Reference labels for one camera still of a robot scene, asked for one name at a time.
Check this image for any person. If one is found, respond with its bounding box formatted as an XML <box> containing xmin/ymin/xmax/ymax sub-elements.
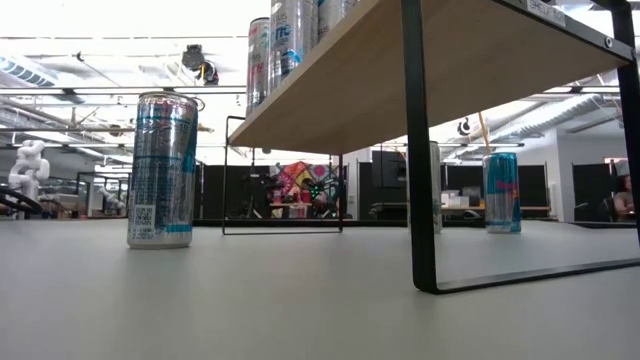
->
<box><xmin>602</xmin><ymin>172</ymin><xmax>639</xmax><ymax>224</ymax></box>

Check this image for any black partition panel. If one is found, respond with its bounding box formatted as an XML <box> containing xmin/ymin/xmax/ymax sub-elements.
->
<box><xmin>572</xmin><ymin>162</ymin><xmax>616</xmax><ymax>224</ymax></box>
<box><xmin>193</xmin><ymin>164</ymin><xmax>274</xmax><ymax>221</ymax></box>

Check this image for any Celsius Arctic can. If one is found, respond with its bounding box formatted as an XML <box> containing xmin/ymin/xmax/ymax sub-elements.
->
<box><xmin>268</xmin><ymin>0</ymin><xmax>320</xmax><ymax>96</ymax></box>

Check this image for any wooden shelf black metal frame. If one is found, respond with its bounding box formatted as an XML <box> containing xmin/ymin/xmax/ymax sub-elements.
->
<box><xmin>221</xmin><ymin>0</ymin><xmax>640</xmax><ymax>296</ymax></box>

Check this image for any silver ventilation duct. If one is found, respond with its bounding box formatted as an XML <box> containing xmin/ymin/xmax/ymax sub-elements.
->
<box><xmin>519</xmin><ymin>92</ymin><xmax>621</xmax><ymax>139</ymax></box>
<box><xmin>0</xmin><ymin>53</ymin><xmax>61</xmax><ymax>89</ymax></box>

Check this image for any white shelf label sticker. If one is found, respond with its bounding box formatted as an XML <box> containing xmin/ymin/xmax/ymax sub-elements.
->
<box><xmin>524</xmin><ymin>0</ymin><xmax>568</xmax><ymax>27</ymax></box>

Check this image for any tall silver Celsius can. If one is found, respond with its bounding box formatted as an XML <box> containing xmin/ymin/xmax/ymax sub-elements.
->
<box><xmin>246</xmin><ymin>17</ymin><xmax>273</xmax><ymax>117</ymax></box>
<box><xmin>317</xmin><ymin>0</ymin><xmax>361</xmax><ymax>44</ymax></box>
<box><xmin>429</xmin><ymin>140</ymin><xmax>444</xmax><ymax>235</ymax></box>

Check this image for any colourful geometric mural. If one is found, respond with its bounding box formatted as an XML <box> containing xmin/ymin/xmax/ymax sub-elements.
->
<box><xmin>269</xmin><ymin>160</ymin><xmax>341</xmax><ymax>220</ymax></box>

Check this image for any black ceiling camera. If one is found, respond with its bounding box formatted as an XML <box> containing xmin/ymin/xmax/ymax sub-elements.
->
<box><xmin>180</xmin><ymin>43</ymin><xmax>221</xmax><ymax>86</ymax></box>

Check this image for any yellow extension cable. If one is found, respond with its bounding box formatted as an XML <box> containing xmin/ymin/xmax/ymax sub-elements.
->
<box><xmin>476</xmin><ymin>110</ymin><xmax>492</xmax><ymax>155</ymax></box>

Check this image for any black wall monitor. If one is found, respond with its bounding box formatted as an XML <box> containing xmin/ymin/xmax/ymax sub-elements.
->
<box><xmin>370</xmin><ymin>149</ymin><xmax>409</xmax><ymax>190</ymax></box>

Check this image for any blue silver Red Bull can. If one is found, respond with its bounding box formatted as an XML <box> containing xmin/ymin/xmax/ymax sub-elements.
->
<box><xmin>126</xmin><ymin>91</ymin><xmax>200</xmax><ymax>250</ymax></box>
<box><xmin>482</xmin><ymin>152</ymin><xmax>523</xmax><ymax>235</ymax></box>

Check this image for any white cardboard box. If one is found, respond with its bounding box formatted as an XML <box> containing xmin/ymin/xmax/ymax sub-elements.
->
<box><xmin>440</xmin><ymin>189</ymin><xmax>471</xmax><ymax>210</ymax></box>

